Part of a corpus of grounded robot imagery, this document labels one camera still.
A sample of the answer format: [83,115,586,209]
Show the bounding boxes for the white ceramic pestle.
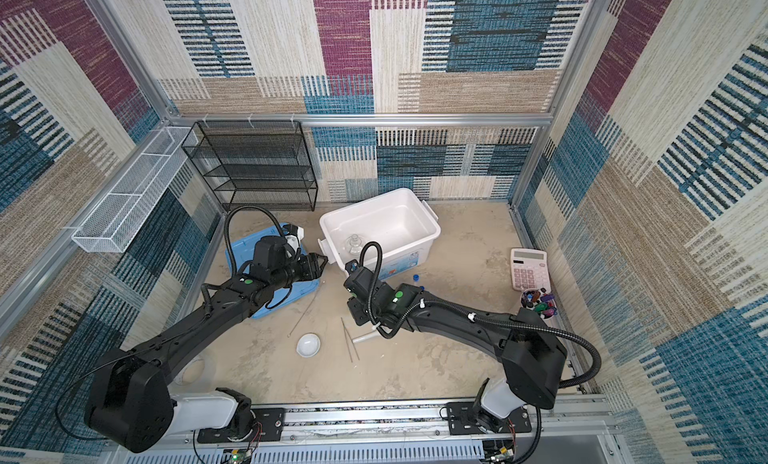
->
[352,331,382,345]

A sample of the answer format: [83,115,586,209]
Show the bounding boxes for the glass flask with stopper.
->
[343,234,365,258]

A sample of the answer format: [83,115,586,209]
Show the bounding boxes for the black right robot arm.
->
[344,241,602,420]

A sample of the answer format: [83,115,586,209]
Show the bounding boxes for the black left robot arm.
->
[54,208,329,453]

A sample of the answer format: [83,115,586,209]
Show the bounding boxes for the metal tweezers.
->
[341,318,360,362]

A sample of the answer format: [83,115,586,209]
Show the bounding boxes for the blue plastic bin lid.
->
[227,223,327,319]

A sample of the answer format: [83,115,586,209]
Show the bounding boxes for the white ceramic mortar bowl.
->
[296,333,321,358]

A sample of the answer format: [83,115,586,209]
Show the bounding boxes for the white plastic storage bin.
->
[318,188,441,280]

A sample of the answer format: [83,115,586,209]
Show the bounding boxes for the clear tape roll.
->
[173,354,216,388]

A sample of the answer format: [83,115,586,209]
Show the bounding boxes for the pink calculator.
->
[510,248,552,292]

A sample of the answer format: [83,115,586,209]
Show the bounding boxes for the pink cup of markers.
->
[520,288,558,320]

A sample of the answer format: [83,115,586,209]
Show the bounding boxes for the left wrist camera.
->
[281,223,304,250]

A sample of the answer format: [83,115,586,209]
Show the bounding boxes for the black wire shelf rack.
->
[181,120,318,211]

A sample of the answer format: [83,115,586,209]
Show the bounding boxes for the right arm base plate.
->
[440,401,533,435]

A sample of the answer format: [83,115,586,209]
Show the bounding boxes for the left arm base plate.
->
[196,407,286,444]

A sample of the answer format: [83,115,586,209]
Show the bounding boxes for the white mesh wall basket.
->
[72,126,189,253]

